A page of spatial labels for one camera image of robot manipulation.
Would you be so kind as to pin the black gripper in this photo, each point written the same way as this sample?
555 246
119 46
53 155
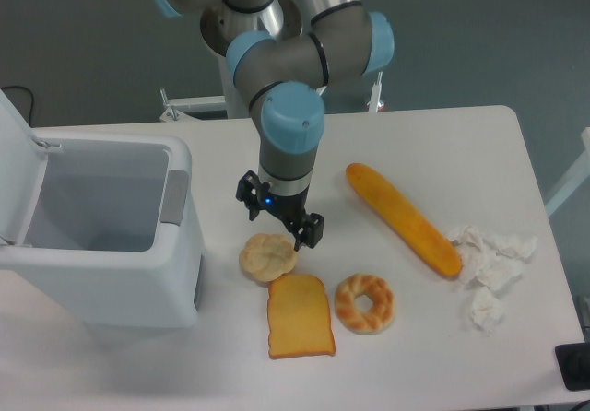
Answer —
307 229

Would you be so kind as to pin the round pale bread bun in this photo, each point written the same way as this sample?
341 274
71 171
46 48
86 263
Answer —
265 257

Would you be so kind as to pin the orange toast slice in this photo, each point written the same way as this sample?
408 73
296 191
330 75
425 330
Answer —
299 318

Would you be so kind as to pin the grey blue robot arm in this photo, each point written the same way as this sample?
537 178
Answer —
279 79

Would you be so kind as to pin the long orange baguette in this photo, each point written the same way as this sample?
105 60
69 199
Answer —
404 219

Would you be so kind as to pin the white open trash bin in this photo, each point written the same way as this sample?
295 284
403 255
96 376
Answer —
103 224

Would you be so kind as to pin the crumpled white tissue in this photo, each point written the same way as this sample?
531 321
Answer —
491 263

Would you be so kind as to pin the black device at table edge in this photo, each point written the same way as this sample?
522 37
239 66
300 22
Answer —
573 361

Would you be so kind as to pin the braided ring bread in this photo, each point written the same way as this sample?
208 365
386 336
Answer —
365 304

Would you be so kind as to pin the white clamp post with red base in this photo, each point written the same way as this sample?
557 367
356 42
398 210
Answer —
375 103

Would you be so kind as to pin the white metal frame right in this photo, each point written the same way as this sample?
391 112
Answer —
570 180

